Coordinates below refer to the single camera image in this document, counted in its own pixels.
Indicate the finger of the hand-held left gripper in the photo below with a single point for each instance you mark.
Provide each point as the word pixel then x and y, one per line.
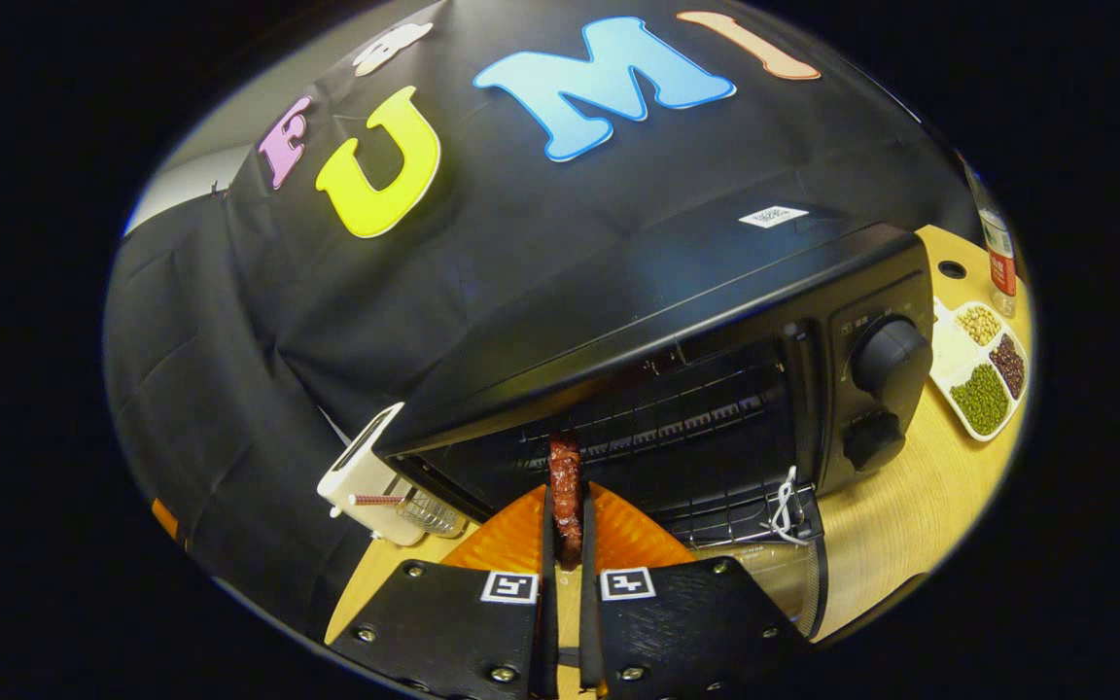
pixel 164 518

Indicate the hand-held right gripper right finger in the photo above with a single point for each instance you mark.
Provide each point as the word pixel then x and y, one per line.
pixel 686 632

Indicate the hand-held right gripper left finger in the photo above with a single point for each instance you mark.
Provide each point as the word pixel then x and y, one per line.
pixel 443 632

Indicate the grilled meat skewer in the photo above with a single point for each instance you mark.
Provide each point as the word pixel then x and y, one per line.
pixel 566 486

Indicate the black electric oven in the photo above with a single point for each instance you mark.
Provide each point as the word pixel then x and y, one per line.
pixel 667 292

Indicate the red striped stick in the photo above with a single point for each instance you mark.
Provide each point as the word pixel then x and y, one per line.
pixel 375 500

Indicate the white toaster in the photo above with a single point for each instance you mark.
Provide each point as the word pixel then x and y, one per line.
pixel 356 476

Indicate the black backdrop cloth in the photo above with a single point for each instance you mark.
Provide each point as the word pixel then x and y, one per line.
pixel 229 340

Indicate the pile of green mung beans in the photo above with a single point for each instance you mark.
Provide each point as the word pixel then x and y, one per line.
pixel 981 399

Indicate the white divided plate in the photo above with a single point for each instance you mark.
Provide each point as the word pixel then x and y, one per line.
pixel 949 355

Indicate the pile of dark red beans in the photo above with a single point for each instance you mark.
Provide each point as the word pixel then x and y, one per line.
pixel 1008 366

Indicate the pile of pale soybeans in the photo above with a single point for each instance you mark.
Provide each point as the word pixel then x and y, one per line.
pixel 979 325

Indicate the clear bottle with red label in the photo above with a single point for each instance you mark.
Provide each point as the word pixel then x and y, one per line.
pixel 1000 262

